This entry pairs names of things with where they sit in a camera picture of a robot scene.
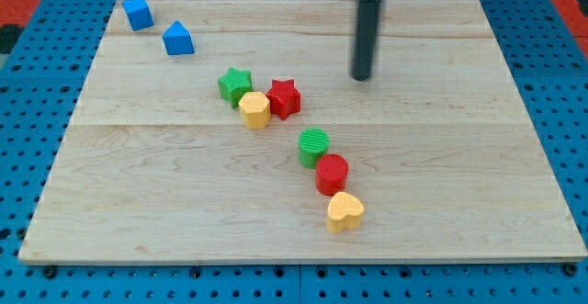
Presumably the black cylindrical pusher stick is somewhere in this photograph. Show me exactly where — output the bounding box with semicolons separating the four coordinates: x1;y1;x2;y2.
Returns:
351;0;381;82

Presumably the red star block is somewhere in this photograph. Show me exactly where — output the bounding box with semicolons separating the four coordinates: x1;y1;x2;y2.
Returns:
266;79;301;120

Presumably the green cylinder block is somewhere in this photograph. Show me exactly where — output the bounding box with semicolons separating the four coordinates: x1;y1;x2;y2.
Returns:
298;128;330;169

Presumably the yellow hexagon block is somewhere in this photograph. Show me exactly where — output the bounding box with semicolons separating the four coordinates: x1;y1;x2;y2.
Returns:
239;92;271;129

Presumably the red cylinder block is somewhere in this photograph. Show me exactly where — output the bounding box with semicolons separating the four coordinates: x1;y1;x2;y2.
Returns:
315;154;349;197

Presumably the green star block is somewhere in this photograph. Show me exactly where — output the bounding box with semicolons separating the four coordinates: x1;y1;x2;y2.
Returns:
218;67;253;108

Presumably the wooden board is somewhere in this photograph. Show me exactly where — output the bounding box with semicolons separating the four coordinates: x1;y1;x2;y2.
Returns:
18;0;587;266

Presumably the yellow heart block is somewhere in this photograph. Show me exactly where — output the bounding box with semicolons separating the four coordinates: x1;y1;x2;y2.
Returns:
325;192;365;233

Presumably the blue pentagon block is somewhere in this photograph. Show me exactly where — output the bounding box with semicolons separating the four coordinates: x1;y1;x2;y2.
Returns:
162;21;196;56

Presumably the blue cube block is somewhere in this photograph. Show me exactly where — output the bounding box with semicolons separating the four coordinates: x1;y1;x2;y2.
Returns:
121;0;154;31

